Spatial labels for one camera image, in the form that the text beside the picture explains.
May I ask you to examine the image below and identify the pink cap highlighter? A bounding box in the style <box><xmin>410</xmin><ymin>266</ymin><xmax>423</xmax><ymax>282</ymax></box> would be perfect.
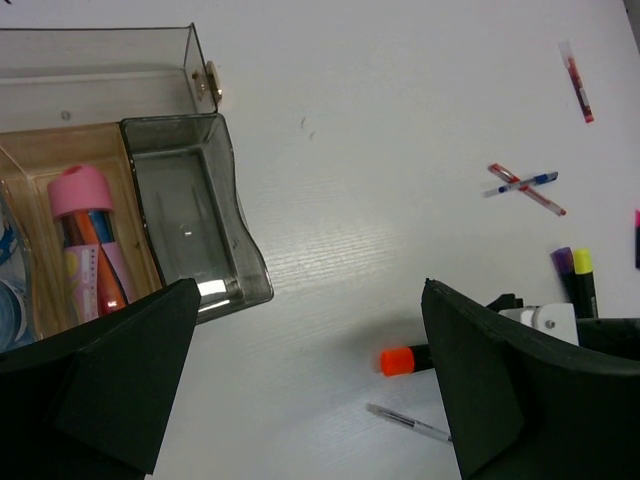
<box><xmin>634</xmin><ymin>209</ymin><xmax>640</xmax><ymax>270</ymax></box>

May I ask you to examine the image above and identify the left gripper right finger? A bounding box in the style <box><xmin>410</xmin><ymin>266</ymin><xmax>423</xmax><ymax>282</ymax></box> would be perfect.
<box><xmin>421</xmin><ymin>280</ymin><xmax>639</xmax><ymax>479</ymax></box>

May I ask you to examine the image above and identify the blue patterned round jar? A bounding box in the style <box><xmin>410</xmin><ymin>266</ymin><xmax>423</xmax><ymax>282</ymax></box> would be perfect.
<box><xmin>1</xmin><ymin>201</ymin><xmax>37</xmax><ymax>353</ymax></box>

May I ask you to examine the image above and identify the orange cap highlighter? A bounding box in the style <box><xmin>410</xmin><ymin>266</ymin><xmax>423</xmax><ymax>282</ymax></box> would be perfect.
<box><xmin>379</xmin><ymin>344</ymin><xmax>434</xmax><ymax>377</ymax></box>

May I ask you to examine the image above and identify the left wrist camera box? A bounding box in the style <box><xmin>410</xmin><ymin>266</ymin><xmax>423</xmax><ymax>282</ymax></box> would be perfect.
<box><xmin>487</xmin><ymin>293</ymin><xmax>579</xmax><ymax>346</ymax></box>

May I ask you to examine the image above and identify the yellow cap highlighter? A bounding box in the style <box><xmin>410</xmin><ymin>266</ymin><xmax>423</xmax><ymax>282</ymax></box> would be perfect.
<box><xmin>573</xmin><ymin>248</ymin><xmax>599</xmax><ymax>318</ymax></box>

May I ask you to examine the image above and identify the red pen near jar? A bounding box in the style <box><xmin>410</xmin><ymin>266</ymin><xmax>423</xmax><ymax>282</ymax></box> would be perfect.
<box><xmin>559</xmin><ymin>41</ymin><xmax>594</xmax><ymax>124</ymax></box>

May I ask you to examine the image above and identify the blue gel pen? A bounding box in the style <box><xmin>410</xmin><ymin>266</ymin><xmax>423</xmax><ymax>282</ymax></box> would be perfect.
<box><xmin>483</xmin><ymin>172</ymin><xmax>558</xmax><ymax>198</ymax></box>

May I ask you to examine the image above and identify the clear thin ballpoint pen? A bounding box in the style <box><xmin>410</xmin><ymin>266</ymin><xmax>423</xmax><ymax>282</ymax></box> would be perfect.
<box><xmin>366</xmin><ymin>403</ymin><xmax>453</xmax><ymax>445</ymax></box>

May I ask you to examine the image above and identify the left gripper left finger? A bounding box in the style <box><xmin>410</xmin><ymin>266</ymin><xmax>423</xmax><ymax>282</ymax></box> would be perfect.
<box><xmin>1</xmin><ymin>279</ymin><xmax>200</xmax><ymax>479</ymax></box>

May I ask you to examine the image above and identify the clear compartment organizer tray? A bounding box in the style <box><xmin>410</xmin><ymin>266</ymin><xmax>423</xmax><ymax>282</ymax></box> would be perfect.
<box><xmin>1</xmin><ymin>24</ymin><xmax>273</xmax><ymax>341</ymax></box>

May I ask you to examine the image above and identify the red gel pen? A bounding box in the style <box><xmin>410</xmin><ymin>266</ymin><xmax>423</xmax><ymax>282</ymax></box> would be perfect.
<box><xmin>488</xmin><ymin>163</ymin><xmax>567</xmax><ymax>217</ymax></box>

